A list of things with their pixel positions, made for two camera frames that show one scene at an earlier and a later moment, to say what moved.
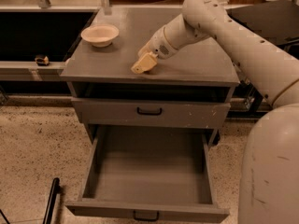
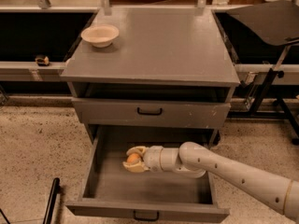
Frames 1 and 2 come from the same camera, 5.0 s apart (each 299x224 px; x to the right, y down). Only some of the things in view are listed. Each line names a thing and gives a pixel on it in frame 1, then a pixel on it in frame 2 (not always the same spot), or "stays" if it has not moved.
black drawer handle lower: [146, 219] stays
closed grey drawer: [148, 113] stays
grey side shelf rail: [30, 71] stays
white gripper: [156, 46] -> [152, 159]
